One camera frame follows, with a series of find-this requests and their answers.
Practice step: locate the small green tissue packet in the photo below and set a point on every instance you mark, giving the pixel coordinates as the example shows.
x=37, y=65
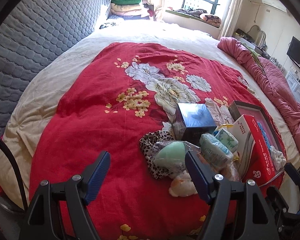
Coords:
x=228, y=138

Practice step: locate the dark blue box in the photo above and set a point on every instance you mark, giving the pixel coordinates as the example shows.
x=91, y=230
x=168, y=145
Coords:
x=192, y=122

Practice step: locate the red tissue box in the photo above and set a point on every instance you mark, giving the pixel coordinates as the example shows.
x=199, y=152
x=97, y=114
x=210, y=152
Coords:
x=260, y=160

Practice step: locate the large green tissue packet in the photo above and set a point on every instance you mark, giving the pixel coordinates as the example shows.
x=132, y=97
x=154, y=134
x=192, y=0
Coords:
x=215, y=152

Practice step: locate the cluttered dresser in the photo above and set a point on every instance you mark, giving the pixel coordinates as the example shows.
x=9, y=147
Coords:
x=265, y=52

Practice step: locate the curved frame mirror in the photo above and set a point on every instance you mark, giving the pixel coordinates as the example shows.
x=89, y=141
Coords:
x=256, y=33

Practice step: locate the green sponge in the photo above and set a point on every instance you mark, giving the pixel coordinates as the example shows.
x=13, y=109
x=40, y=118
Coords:
x=170, y=155

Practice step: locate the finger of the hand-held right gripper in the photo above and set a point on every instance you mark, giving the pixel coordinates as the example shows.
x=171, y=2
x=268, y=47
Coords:
x=277, y=200
x=298, y=181

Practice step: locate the grey quilted headboard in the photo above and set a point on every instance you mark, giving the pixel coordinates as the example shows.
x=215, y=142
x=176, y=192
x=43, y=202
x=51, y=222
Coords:
x=40, y=30

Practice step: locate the pink quilt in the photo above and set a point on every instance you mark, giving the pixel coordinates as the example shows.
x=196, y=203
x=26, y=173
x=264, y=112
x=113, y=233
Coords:
x=275, y=85

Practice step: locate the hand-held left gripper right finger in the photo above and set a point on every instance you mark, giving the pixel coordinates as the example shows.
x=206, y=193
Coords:
x=197, y=177

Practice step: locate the stack of folded blankets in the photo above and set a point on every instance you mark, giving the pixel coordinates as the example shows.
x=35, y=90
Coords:
x=127, y=7

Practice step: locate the black white patterned cloth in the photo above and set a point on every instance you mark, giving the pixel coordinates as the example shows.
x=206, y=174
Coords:
x=107, y=25

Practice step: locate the red floral blanket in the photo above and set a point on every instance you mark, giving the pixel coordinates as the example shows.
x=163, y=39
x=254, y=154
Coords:
x=95, y=140

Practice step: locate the leopard print scrunchie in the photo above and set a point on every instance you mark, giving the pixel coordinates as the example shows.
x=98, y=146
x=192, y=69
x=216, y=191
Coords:
x=152, y=140

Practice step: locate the clothes pile on windowsill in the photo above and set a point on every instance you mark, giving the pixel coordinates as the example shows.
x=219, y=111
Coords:
x=202, y=15

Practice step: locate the white knitted cloth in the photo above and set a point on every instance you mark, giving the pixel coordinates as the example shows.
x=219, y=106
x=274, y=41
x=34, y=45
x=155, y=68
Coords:
x=277, y=158

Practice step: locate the white drawer cabinet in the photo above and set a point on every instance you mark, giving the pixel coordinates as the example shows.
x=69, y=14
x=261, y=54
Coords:
x=296, y=86

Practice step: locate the grey tray box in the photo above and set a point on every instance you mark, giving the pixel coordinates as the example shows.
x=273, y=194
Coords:
x=245, y=108

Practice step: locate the cream bed sheet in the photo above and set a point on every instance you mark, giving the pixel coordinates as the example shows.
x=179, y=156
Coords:
x=52, y=80

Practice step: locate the white plush toy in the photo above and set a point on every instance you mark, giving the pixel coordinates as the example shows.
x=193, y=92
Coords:
x=181, y=186

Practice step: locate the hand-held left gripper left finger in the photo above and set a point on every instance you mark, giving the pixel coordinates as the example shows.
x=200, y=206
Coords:
x=100, y=177

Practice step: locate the white air conditioner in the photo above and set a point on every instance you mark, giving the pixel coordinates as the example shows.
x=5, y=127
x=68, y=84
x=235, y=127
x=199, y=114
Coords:
x=273, y=3

